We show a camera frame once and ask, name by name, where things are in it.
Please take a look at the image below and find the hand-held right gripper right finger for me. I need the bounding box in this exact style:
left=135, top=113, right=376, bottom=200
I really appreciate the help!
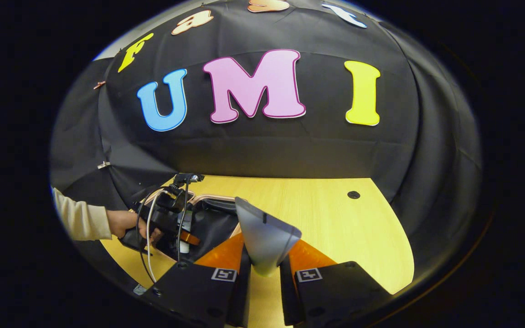
left=280, top=239, right=393, bottom=328

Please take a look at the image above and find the white cable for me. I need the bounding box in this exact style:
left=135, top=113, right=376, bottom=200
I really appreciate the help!
left=145, top=188, right=174, bottom=284

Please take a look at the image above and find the black backdrop cloth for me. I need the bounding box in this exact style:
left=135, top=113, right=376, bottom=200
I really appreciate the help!
left=49, top=0, right=484, bottom=292

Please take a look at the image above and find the white tube with green print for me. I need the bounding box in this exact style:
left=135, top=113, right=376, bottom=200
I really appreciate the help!
left=179, top=210, right=193, bottom=254

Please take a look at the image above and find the pink scalloped suitcase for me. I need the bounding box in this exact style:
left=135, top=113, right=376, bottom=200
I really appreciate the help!
left=128, top=188, right=245, bottom=264

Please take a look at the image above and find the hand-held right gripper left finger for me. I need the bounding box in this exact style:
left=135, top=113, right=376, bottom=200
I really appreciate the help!
left=153, top=232, right=252, bottom=328

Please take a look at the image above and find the plain white tube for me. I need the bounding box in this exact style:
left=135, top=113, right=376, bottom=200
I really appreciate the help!
left=235, top=197, right=303, bottom=277

